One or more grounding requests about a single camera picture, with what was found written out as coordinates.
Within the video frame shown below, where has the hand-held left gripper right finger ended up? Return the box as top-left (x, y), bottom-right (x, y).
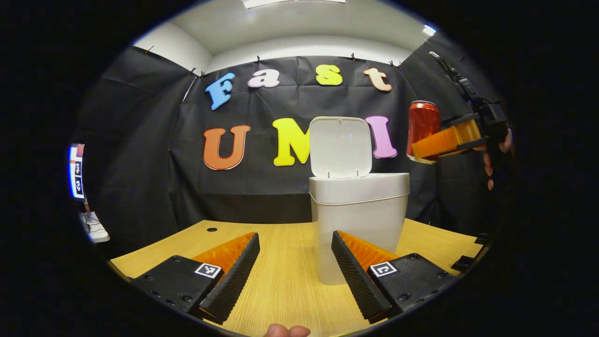
top-left (331, 230), bottom-right (457, 324)

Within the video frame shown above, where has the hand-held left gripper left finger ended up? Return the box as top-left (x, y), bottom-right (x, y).
top-left (132, 232), bottom-right (261, 325)

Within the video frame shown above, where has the red pop can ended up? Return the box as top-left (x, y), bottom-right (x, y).
top-left (406, 101), bottom-right (442, 165)

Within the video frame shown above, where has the white desktop garbage bin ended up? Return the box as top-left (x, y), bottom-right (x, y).
top-left (309, 116), bottom-right (410, 285)

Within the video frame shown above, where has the wooden desktop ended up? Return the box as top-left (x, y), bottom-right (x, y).
top-left (110, 219), bottom-right (485, 337)

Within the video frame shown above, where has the white side table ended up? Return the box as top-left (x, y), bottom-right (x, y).
top-left (79, 212), bottom-right (111, 243)

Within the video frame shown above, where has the black backdrop cloth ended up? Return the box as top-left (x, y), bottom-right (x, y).
top-left (70, 44), bottom-right (513, 258)

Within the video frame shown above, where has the computer monitor screen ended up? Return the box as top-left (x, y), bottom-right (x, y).
top-left (68, 144), bottom-right (86, 199)

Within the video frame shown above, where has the long ceiling light panel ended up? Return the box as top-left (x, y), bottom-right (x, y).
top-left (242, 0), bottom-right (346, 9)

